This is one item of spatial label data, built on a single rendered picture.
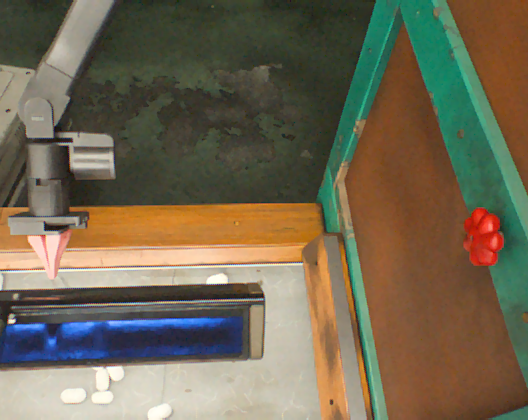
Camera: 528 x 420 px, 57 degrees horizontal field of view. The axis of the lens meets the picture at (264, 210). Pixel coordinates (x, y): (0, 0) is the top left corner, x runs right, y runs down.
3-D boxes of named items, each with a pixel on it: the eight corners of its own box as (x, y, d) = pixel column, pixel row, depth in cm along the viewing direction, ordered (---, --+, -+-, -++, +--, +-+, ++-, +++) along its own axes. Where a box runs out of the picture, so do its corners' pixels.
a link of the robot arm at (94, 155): (37, 97, 75) (23, 96, 67) (115, 99, 77) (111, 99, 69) (42, 175, 77) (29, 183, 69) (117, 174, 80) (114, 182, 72)
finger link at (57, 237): (62, 284, 72) (59, 221, 71) (11, 285, 71) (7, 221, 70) (75, 272, 79) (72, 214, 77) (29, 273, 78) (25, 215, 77)
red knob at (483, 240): (451, 228, 38) (476, 197, 35) (477, 227, 39) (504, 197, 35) (467, 278, 36) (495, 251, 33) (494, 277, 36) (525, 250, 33)
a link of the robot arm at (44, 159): (30, 137, 74) (20, 137, 69) (77, 138, 76) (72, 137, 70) (32, 183, 75) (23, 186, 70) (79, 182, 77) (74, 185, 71)
